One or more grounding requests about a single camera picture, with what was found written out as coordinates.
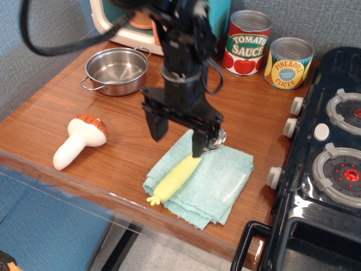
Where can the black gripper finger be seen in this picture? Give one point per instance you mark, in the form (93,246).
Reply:
(158,123)
(200,140)

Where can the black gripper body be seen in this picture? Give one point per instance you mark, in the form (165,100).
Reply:
(184,101)

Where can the spoon with yellow-green handle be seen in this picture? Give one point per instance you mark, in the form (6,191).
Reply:
(174,180)

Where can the small steel pot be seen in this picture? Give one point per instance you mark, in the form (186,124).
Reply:
(117,72)

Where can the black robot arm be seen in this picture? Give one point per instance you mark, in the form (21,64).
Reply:
(187,43)

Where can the light blue cloth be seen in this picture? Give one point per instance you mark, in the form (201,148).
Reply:
(209,194)

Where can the toy mushroom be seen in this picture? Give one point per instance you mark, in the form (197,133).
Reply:
(83,131)

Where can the teal toy microwave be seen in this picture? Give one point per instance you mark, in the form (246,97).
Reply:
(105,15)

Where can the tomato sauce can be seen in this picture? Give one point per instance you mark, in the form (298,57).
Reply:
(248,35)

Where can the pineapple slices can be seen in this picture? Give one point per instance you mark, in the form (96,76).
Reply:
(288,63)

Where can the black toy stove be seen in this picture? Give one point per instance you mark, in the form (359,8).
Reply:
(316,211)

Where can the orange plush object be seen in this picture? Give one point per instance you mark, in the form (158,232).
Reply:
(8,263)

